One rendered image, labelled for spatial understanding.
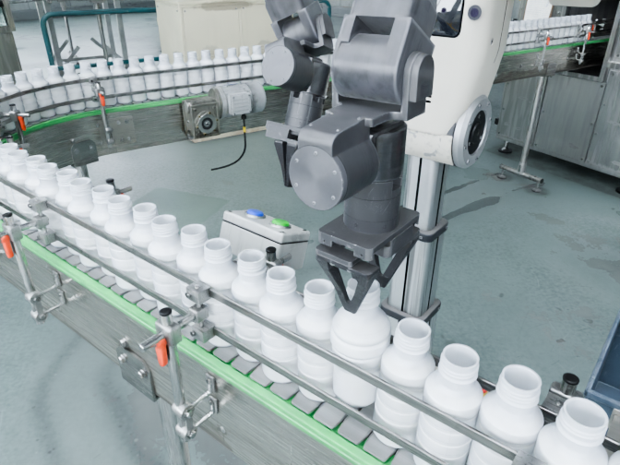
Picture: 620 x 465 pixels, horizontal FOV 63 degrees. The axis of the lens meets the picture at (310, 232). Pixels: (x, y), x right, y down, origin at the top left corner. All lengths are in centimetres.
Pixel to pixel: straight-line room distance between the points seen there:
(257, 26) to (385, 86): 448
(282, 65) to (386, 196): 34
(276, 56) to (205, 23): 392
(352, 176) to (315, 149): 4
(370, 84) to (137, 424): 180
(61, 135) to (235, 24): 296
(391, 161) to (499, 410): 26
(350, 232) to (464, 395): 20
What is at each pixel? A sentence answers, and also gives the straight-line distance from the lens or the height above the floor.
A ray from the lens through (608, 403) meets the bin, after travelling 90.
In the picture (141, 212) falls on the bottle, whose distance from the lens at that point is 84.
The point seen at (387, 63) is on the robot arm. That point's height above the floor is 144.
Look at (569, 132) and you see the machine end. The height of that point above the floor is 34.
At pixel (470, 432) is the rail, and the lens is 56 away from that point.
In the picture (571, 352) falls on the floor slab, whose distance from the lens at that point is 256.
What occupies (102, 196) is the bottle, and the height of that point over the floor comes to 116.
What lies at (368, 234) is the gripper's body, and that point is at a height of 128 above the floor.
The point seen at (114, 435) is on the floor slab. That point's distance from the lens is 209.
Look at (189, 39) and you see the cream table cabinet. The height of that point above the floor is 89.
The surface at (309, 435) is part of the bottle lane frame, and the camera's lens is 70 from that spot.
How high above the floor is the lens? 152
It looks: 29 degrees down
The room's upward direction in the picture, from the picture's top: straight up
